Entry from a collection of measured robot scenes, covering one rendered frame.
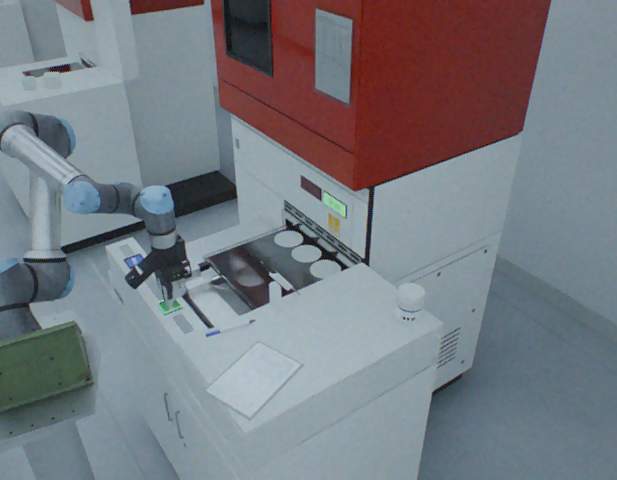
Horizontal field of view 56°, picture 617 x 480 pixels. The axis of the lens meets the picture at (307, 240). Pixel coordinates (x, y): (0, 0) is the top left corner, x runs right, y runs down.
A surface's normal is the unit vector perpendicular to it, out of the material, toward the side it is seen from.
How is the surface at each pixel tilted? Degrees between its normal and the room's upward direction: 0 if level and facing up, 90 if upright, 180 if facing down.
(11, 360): 90
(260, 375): 0
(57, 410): 0
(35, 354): 90
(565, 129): 90
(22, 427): 0
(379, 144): 90
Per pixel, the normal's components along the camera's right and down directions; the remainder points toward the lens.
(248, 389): 0.00, -0.83
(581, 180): -0.82, 0.33
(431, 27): 0.58, 0.46
